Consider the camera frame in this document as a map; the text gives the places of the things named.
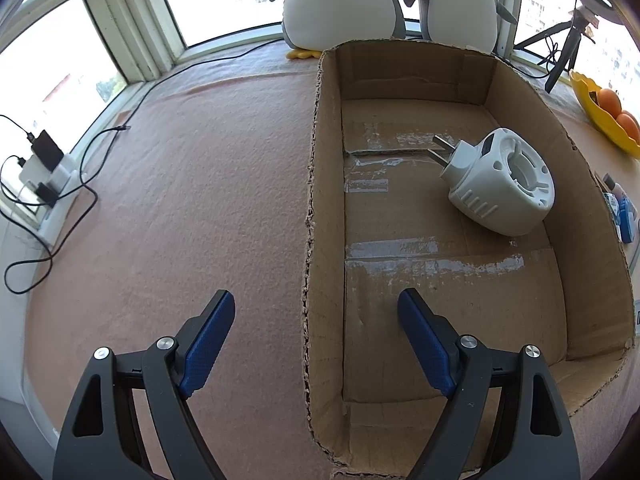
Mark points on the black charger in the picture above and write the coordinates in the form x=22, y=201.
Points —
x=47, y=147

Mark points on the white charger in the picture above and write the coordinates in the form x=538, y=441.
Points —
x=31, y=172

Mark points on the white tube grey cap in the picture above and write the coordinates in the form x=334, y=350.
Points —
x=610, y=182

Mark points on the cardboard box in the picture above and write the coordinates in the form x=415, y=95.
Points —
x=425, y=240

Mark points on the large penguin plush toy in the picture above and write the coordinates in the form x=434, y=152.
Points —
x=340, y=5

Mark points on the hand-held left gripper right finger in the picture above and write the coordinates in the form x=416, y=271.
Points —
x=425, y=340

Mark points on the small black plug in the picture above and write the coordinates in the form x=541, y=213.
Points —
x=46, y=194

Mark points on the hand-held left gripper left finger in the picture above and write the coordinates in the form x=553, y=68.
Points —
x=210, y=340

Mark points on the orange fruit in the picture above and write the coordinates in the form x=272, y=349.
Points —
x=629, y=126
x=609, y=101

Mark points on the blue white packet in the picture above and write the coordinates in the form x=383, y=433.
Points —
x=625, y=215

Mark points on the black tripod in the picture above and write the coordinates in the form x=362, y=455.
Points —
x=570, y=47

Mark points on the white plug-in device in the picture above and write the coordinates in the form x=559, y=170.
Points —
x=500, y=195

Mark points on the small penguin plush toy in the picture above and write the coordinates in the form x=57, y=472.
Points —
x=457, y=5

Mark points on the yellow bowl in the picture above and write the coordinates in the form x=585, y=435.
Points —
x=592, y=110

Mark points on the pink blanket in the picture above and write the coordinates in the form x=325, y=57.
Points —
x=200, y=185

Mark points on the white power strip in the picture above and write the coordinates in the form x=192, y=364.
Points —
x=62, y=175

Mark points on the white window frame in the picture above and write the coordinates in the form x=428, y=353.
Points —
x=125, y=25

